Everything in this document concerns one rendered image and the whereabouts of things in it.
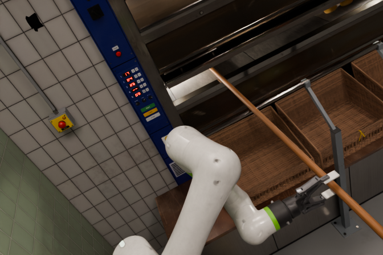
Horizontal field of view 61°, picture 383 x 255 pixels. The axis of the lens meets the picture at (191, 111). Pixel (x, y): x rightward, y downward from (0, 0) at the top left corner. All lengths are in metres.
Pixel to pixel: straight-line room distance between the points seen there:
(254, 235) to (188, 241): 0.37
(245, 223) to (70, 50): 1.20
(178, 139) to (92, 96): 1.02
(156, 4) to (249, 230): 1.19
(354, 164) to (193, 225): 1.54
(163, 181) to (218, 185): 1.52
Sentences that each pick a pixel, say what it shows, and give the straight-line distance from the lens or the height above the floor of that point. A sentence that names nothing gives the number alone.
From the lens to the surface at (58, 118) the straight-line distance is 1.89.
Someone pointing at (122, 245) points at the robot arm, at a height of 1.45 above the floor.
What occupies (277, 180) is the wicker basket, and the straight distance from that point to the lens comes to 2.04.
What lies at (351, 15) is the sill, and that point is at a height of 1.18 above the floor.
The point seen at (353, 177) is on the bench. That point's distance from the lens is 2.37.
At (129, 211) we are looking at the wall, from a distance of 2.50.
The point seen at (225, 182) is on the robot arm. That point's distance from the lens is 0.87.
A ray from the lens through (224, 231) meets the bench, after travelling 2.06.
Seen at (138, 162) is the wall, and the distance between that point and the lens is 2.21.
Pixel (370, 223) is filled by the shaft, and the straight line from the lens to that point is 1.28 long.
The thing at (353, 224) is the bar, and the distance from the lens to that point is 2.66.
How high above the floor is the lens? 2.29
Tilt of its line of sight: 35 degrees down
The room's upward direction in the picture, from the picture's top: 24 degrees counter-clockwise
